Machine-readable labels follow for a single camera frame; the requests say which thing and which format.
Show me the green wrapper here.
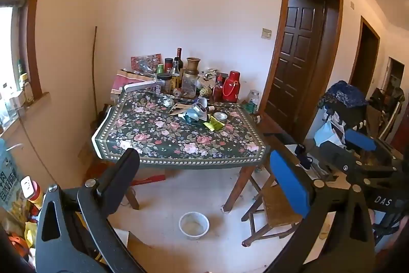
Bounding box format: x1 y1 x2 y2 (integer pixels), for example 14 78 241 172
204 116 224 132

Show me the dark brown panel door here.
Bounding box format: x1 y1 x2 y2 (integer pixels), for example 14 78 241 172
265 0 326 139

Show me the thin black cable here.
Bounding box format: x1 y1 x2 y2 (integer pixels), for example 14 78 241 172
17 110 56 187

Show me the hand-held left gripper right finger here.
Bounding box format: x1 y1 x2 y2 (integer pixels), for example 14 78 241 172
265 150 378 273

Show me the liquor bottle yellow label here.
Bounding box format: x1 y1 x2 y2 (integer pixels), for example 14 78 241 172
171 59 180 91

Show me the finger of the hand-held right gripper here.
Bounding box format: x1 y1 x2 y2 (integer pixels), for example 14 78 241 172
315 145 397 185
344 128 405 165

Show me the green glass bottle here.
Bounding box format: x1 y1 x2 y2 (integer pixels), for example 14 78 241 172
17 59 27 91

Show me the red patterned packet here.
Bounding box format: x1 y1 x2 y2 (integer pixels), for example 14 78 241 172
130 53 162 72

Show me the brown wooden door frame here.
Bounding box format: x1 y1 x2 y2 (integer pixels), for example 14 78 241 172
257 0 344 146

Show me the brown ceramic vase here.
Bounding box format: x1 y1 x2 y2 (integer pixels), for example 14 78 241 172
186 57 201 77

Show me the red sauce bottle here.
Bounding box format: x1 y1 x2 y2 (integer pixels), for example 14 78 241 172
213 75 224 102

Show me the wooden table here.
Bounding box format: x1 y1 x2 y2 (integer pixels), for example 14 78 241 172
96 81 272 213

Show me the clear jar black lid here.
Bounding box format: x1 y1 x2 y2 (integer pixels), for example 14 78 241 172
156 73 173 94

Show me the brown window frame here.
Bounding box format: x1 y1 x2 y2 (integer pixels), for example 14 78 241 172
27 0 56 101

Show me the white plastic bucket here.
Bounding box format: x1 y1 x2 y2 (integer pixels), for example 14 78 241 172
178 212 210 241

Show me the light blue plastic wrapper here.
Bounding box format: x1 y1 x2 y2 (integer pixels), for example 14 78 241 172
180 102 210 124

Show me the light blue face mask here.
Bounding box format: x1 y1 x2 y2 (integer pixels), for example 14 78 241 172
314 121 344 147

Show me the dark blue patterned cloth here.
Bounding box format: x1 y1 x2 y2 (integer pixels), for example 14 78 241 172
320 80 368 110

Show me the red thermos flask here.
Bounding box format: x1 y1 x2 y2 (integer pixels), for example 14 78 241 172
222 70 241 103

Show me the wooden chair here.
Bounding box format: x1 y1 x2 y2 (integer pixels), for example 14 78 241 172
241 113 320 246

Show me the blue printed bag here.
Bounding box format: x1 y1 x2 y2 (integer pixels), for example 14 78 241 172
0 139 26 213

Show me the narrow wooden door frame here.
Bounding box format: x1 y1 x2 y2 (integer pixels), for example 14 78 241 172
348 16 381 94

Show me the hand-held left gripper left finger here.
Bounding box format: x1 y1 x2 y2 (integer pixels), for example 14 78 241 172
35 148 147 273

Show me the brown paper bag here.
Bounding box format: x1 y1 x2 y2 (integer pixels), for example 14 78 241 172
110 68 154 97

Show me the clear jar gold lid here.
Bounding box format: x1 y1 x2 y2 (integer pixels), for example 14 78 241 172
181 69 198 98

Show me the long white box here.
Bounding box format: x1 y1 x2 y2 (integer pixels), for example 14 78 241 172
123 81 158 93

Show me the orange bottle white cap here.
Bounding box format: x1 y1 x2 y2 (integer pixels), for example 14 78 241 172
20 175 45 219

